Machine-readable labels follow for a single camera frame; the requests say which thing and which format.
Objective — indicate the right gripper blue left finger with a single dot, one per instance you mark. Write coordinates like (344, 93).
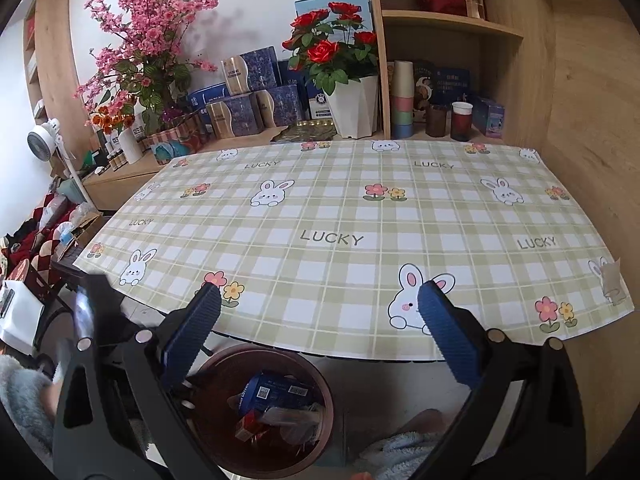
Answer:
(183, 333)

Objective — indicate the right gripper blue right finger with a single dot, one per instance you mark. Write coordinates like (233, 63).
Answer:
(455, 332)

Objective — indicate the blue coffee box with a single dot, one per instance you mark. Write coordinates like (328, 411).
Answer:
(272, 390)

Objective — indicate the white printed pouch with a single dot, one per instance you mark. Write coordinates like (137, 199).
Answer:
(296, 427)

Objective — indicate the brown round trash bin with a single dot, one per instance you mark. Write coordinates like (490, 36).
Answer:
(217, 388)

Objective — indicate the left hand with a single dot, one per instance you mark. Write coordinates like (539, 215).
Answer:
(49, 397)

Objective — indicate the red cigarette pack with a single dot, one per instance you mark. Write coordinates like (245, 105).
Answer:
(250, 426)

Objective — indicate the striped planter box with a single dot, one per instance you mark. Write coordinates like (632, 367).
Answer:
(186, 137)

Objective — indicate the white desk fan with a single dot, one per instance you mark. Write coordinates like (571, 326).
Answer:
(45, 140)

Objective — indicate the orange flowers white vase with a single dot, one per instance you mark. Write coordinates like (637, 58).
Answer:
(117, 132)

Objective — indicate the red cup white lid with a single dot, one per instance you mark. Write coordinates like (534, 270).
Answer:
(461, 121)

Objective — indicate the dark brown cup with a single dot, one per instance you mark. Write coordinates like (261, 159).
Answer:
(436, 121)

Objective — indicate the lower left blue gold box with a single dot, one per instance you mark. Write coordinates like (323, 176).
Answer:
(235, 116)

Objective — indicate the blue gold box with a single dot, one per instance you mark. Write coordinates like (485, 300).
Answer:
(280, 106)
(235, 116)
(251, 71)

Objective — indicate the small blue purple box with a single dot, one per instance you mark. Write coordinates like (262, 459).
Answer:
(488, 117)

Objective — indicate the flat blue box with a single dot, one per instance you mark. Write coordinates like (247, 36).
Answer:
(198, 99)

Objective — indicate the gold leaf tray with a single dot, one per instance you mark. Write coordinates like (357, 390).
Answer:
(307, 131)

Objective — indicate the lower right blue gold box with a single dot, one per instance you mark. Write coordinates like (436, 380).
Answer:
(280, 106)

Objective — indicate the navy box white label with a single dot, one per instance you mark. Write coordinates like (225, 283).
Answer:
(318, 102)

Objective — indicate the wooden shelf unit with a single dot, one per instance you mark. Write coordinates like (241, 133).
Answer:
(510, 55)

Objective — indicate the upper blue gold box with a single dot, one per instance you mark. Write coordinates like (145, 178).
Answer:
(251, 71)

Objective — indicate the stack of pastel cups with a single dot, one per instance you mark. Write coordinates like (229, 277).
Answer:
(402, 93)

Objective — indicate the pink blossom plant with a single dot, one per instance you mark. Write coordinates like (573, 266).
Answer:
(145, 73)

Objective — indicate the red rose plant white pot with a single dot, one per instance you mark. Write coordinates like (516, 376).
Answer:
(340, 56)

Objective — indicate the small glass bottle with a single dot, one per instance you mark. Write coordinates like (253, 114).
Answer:
(475, 9)

